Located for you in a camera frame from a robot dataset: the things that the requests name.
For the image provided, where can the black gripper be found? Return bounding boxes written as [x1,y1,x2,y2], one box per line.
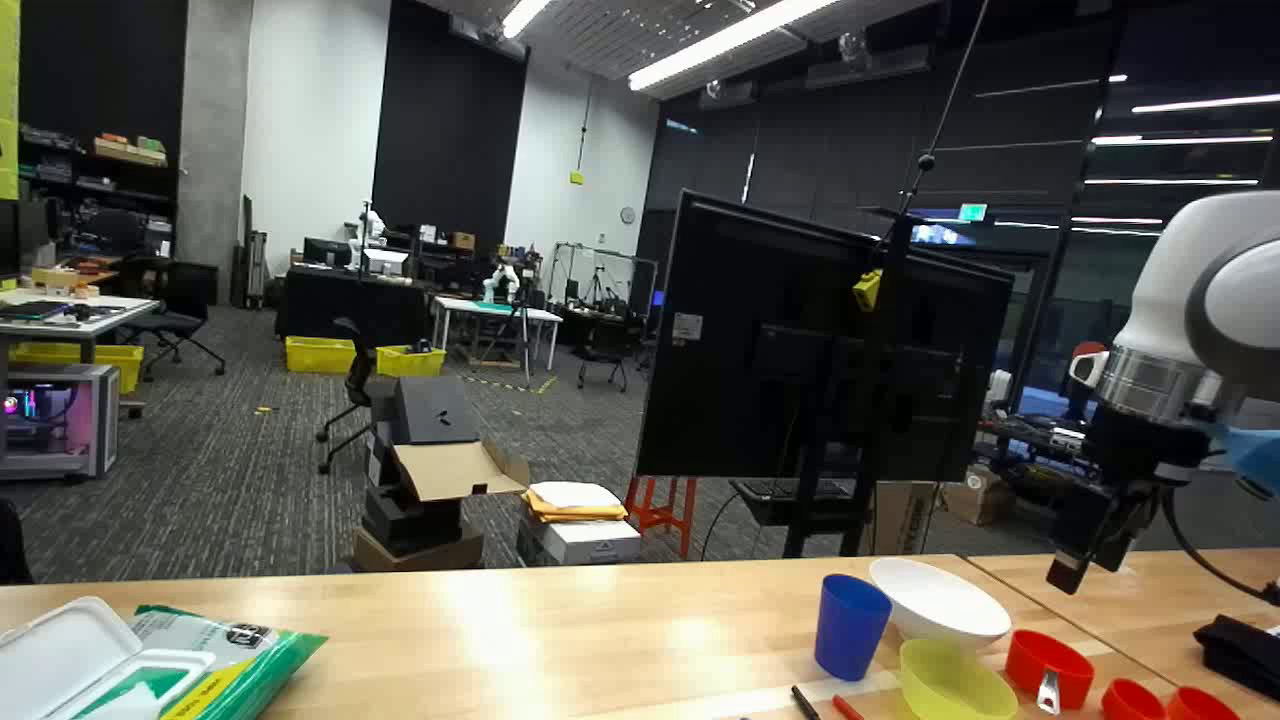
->
[1045,395,1211,600]

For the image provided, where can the large red measuring cup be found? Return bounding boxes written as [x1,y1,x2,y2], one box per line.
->
[1001,627,1098,720]

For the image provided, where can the white bowl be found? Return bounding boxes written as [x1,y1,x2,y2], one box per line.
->
[868,557,1016,651]

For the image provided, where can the small red measuring cup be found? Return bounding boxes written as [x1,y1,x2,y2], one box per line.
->
[1098,674,1166,720]

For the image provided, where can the yellow-green plastic bowl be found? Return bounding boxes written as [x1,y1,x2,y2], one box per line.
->
[893,630,1024,720]

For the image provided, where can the medium red measuring cup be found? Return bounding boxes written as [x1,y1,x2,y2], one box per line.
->
[1162,683,1242,720]

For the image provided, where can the blue plastic cup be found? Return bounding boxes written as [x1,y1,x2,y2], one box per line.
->
[813,573,896,683]

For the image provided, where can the black monitor stand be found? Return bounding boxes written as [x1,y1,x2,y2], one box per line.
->
[733,212,924,565]

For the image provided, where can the large black monitor panel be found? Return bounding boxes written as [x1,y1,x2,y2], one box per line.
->
[633,190,1018,485]

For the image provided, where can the orange metal stool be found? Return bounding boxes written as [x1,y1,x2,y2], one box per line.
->
[623,471,698,565]

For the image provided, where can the white flat box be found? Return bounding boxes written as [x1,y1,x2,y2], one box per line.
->
[514,516,647,573]

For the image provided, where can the yellow paper envelope stack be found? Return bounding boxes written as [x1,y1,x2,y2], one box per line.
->
[514,474,633,528]

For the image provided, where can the ceiling light strip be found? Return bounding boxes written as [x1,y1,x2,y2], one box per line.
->
[623,0,839,97]

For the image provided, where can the open cardboard box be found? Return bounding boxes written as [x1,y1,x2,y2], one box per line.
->
[349,436,530,574]

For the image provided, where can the yellow storage bin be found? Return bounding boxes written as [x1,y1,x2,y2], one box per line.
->
[279,330,360,379]
[5,341,148,401]
[373,345,453,382]

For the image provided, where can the green wet wipes pack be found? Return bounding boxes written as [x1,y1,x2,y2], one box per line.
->
[0,590,327,720]

